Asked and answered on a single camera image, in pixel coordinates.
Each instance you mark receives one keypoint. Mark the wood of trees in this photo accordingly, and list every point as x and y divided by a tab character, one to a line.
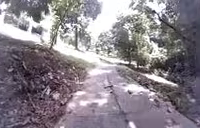
134	43

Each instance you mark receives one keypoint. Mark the grey concrete slab path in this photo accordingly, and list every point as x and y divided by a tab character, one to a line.
98	115

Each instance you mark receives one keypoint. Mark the leaf-strewn earth verge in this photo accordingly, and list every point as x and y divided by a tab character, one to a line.
163	90

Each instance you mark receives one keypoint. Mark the leaf-covered earth slope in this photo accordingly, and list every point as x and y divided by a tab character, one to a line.
28	83

